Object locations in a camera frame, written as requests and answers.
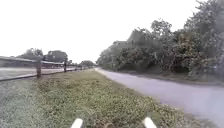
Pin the wooden post and rail fence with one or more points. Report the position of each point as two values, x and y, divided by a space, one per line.
38 68

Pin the robot's own part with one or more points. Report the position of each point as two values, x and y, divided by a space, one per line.
149 123
77 123

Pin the distant group of trees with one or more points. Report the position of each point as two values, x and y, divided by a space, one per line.
55 56

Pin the grass strip under trees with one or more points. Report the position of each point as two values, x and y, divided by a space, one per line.
173 77

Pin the grey asphalt path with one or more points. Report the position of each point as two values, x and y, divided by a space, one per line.
176 95

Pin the pale paved ground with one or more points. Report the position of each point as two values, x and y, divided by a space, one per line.
15 72

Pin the green grass verge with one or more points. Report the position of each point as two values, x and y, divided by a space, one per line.
83 96

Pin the row of trees and bushes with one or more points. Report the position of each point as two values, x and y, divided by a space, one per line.
160 50

